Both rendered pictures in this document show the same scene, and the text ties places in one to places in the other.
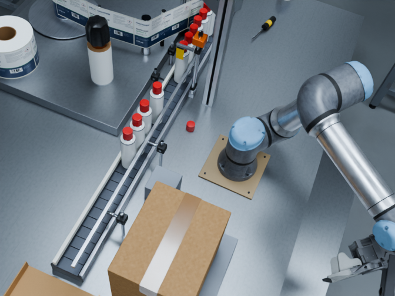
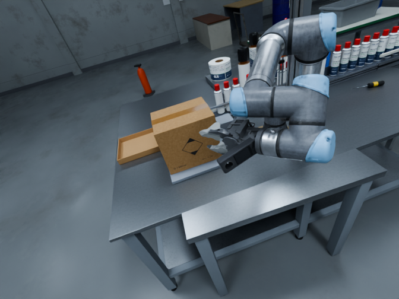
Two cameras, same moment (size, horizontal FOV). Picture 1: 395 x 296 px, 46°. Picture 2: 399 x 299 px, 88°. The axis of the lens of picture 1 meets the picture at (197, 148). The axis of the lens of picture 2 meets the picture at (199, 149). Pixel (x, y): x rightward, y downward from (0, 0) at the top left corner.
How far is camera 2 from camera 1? 1.17 m
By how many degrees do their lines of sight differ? 49
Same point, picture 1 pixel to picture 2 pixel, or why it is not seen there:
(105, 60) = (243, 71)
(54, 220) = not seen: hidden behind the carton
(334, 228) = (306, 190)
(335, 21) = not seen: outside the picture
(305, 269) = (258, 195)
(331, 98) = (281, 27)
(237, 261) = not seen: hidden behind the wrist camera
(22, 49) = (219, 65)
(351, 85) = (306, 21)
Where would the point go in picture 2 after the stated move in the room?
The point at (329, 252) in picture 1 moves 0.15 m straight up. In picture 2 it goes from (287, 198) to (288, 174)
